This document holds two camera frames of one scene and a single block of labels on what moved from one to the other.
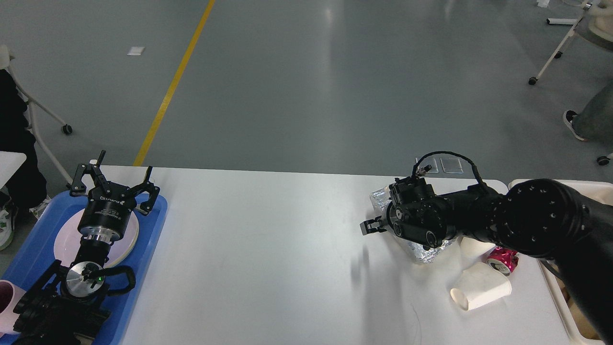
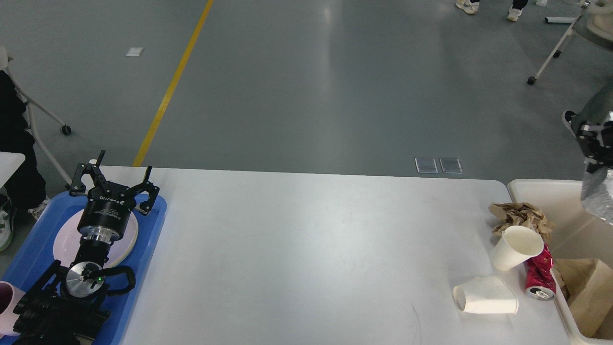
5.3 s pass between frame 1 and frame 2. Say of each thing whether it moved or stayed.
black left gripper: stayed
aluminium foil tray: moved
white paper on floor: stayed
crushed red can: moved
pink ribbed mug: stayed
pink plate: stayed
